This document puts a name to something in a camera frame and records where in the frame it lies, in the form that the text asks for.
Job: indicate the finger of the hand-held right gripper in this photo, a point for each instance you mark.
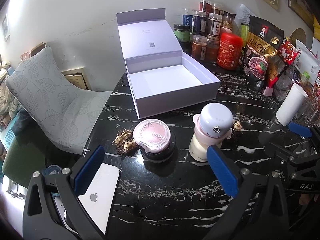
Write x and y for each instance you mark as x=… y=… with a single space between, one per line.
x=298 y=129
x=282 y=153

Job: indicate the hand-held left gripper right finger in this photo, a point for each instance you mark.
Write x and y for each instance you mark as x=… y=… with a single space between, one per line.
x=222 y=172

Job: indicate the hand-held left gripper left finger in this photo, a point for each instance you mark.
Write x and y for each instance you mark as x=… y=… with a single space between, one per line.
x=88 y=172

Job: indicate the cream pink cosmetic bottle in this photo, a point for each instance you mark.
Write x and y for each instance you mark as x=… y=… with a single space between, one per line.
x=200 y=147

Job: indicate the large gold beaded hair claw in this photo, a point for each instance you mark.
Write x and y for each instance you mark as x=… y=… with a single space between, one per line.
x=125 y=141

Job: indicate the small gold beaded hair clip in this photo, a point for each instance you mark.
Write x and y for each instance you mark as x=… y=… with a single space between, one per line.
x=238 y=125

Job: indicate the white domed bottle cap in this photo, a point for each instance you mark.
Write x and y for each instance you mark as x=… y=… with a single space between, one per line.
x=216 y=117

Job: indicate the pink cream jar black lid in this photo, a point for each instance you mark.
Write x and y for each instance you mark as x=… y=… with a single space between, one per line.
x=152 y=136

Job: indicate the white hinged gift box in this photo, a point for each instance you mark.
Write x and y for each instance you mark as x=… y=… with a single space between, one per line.
x=162 y=80

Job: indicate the white cylinder tumbler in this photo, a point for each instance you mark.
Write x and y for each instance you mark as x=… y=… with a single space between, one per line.
x=291 y=105

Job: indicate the white smartphone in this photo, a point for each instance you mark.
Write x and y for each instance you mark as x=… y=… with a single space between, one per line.
x=100 y=197

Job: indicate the small pink box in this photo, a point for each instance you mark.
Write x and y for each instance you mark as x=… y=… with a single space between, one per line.
x=268 y=91

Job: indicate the green seat cushion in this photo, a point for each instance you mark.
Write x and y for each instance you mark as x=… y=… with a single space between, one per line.
x=25 y=160

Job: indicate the white pouch bag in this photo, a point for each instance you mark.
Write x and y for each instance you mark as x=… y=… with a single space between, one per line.
x=308 y=62

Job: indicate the red snack bag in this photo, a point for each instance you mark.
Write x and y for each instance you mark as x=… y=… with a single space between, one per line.
x=283 y=55

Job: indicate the grey leaf pattern chair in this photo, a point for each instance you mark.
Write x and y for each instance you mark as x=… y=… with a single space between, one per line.
x=55 y=97

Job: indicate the black gold oat bag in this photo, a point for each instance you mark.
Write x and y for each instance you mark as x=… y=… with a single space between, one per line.
x=260 y=52

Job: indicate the woven straw fan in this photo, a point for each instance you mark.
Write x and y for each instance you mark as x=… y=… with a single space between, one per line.
x=298 y=37

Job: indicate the wooden framed panel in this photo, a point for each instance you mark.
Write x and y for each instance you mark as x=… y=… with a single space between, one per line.
x=75 y=78

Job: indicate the red canister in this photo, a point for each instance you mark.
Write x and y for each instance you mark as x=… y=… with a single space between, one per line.
x=230 y=51

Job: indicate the green label jar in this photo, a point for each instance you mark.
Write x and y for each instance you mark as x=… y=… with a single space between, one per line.
x=244 y=33

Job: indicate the pile of clothes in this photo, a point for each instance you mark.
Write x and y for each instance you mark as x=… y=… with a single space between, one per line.
x=7 y=92

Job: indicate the jar red brown contents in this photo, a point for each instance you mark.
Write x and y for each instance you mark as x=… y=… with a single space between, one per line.
x=212 y=51

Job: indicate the white printed paper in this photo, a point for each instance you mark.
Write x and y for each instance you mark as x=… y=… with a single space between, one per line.
x=246 y=13

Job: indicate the jar orange powder contents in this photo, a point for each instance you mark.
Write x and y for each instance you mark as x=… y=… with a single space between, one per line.
x=199 y=47

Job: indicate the jar yellow sliced contents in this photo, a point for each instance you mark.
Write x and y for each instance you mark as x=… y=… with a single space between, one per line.
x=228 y=22

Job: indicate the brown jar white label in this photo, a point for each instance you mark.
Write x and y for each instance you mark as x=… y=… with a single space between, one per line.
x=215 y=26

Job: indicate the green jar black lid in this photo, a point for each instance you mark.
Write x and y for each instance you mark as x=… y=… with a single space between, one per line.
x=181 y=33

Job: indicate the dark blue label jar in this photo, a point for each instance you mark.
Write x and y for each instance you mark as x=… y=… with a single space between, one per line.
x=199 y=23

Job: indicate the small clear jar brown contents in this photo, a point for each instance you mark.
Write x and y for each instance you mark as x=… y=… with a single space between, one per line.
x=217 y=8

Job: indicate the blue label clear jar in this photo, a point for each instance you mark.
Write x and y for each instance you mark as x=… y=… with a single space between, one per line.
x=187 y=20

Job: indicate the tall jar red contents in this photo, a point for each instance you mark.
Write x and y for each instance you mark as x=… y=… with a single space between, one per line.
x=205 y=3

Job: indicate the dark picture frame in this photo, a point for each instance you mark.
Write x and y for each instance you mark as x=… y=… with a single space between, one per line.
x=298 y=2

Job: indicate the small wall picture frame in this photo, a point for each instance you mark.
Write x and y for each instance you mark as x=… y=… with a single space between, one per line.
x=5 y=27

